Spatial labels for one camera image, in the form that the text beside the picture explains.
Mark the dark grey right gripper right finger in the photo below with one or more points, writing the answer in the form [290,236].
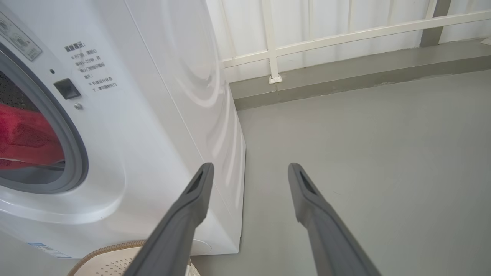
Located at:
[326,234]

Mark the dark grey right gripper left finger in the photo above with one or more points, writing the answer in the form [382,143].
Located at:
[180,226]

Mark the red and white garment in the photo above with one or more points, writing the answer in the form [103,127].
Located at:
[27,138]

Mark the cream laundry basket brown rim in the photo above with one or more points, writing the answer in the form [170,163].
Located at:
[111,260]

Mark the white front-load washing machine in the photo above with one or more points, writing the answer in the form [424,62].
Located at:
[153,134]

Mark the blue energy label sticker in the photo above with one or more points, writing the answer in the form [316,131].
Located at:
[48,250]

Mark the white metal railing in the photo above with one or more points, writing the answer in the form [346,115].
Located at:
[345,36]

